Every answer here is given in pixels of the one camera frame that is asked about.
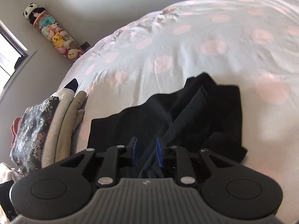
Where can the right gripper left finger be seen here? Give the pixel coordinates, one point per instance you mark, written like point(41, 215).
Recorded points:
point(113, 160)

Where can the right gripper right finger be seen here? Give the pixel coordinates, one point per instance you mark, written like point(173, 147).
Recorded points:
point(176, 163)

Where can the black pants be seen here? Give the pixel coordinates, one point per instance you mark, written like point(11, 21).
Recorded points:
point(203, 114)

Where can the tan folded fleece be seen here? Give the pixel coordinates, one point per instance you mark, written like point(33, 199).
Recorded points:
point(73, 117)

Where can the beige folded sweater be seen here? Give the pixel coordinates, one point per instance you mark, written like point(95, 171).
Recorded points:
point(65, 96)

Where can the floral folded garment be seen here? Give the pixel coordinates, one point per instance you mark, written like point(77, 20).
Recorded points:
point(31, 135)

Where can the orange cloth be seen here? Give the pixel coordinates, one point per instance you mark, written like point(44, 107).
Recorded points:
point(14, 128)

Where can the polka dot bed sheet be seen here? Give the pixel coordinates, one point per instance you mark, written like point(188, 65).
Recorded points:
point(250, 43)

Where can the plush toy tube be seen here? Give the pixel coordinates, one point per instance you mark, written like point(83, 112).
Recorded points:
point(51, 29)

